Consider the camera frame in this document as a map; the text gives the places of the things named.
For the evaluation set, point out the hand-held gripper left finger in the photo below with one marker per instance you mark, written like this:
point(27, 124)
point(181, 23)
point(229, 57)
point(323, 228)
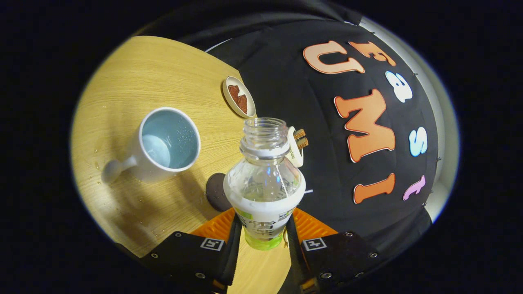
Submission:
point(192, 257)

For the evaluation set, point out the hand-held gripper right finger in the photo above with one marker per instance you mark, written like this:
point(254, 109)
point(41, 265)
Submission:
point(339, 257)

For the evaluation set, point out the dark round coaster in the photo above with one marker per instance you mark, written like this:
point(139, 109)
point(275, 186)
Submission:
point(215, 192)

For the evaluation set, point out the clear juice bottle green label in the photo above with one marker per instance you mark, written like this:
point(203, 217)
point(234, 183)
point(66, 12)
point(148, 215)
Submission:
point(263, 208)

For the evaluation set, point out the cream toaster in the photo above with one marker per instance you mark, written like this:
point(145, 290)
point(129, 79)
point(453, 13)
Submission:
point(293, 153)

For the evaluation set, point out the toasted bread slice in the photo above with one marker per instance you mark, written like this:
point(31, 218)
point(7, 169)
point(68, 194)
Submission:
point(303, 143)
point(300, 133)

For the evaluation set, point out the brown meat piece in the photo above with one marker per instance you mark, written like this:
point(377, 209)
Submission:
point(234, 93)
point(242, 104)

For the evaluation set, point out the beige oval plate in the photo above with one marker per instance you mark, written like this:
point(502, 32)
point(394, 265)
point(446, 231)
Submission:
point(229, 100)

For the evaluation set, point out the wooden table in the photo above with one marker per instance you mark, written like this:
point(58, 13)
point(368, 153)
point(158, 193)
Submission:
point(143, 73)

